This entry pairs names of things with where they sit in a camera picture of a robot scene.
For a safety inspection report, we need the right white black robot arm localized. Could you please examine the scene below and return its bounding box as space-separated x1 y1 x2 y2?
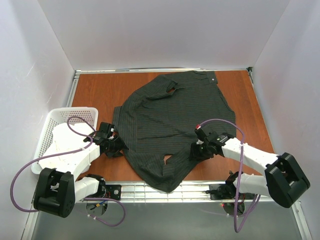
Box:
189 129 311 208

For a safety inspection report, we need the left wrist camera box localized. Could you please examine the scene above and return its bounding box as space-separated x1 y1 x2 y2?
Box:
98 122 115 135

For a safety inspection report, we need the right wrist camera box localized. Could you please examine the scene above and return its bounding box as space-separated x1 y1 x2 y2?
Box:
194 125 218 142

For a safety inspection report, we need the white plastic laundry basket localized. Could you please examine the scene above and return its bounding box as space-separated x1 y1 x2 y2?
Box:
31 107 100 178

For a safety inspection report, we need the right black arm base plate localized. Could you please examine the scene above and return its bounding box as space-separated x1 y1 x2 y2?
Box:
205 183 236 200

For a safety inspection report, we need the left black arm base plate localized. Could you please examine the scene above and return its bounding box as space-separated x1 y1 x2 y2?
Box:
102 184 122 201

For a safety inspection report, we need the aluminium front frame rail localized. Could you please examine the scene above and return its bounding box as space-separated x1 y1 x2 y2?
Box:
21 181 312 240

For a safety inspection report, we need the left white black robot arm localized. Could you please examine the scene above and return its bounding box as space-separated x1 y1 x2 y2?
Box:
33 130 125 218

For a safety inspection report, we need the white shirt in basket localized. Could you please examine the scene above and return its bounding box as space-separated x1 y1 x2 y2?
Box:
38 122 99 170

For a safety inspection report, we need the dark pinstriped long sleeve shirt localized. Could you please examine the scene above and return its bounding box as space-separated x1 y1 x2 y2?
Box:
112 71 237 193

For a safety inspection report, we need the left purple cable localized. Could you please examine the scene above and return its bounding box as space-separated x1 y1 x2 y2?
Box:
9 116 127 227

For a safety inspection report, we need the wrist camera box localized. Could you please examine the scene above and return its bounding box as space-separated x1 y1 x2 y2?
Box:
98 122 115 135
194 125 218 142

